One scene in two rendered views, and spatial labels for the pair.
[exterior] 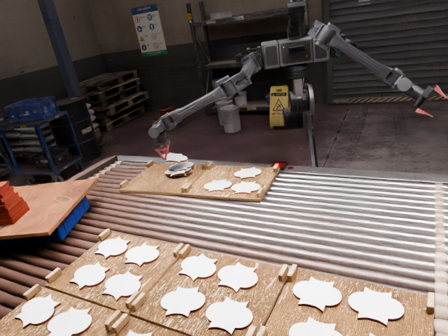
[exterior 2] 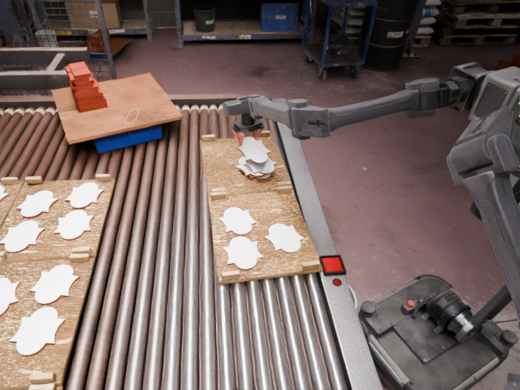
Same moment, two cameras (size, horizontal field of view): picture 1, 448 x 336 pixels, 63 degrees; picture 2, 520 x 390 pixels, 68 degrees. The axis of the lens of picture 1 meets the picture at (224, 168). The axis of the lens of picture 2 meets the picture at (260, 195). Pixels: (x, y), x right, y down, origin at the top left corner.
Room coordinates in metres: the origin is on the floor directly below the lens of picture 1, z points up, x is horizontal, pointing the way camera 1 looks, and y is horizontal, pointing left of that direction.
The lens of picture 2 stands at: (1.08, -0.79, 1.98)
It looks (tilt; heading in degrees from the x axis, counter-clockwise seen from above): 42 degrees down; 50
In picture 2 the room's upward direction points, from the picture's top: 3 degrees clockwise
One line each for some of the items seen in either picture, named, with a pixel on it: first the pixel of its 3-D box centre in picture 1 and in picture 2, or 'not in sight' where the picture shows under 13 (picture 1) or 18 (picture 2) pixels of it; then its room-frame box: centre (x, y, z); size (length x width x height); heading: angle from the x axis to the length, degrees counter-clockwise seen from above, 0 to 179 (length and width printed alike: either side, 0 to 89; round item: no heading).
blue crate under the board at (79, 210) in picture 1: (45, 217); (121, 121); (1.59, 0.89, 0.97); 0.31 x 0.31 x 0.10; 81
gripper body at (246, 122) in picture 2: (161, 137); (248, 118); (1.91, 0.31, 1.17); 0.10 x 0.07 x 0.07; 178
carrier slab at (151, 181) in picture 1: (166, 177); (243, 163); (1.91, 0.33, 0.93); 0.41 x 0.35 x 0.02; 64
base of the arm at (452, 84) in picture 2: (254, 59); (451, 91); (2.24, -0.29, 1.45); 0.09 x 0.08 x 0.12; 82
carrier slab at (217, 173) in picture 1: (233, 181); (260, 231); (1.72, -0.04, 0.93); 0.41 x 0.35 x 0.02; 63
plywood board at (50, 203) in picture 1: (28, 207); (114, 104); (1.59, 0.96, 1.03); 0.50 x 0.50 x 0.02; 81
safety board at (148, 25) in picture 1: (149, 31); not in sight; (7.54, 0.99, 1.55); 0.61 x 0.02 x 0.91; 62
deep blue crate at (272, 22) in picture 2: not in sight; (278, 12); (4.78, 3.48, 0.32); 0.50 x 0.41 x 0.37; 148
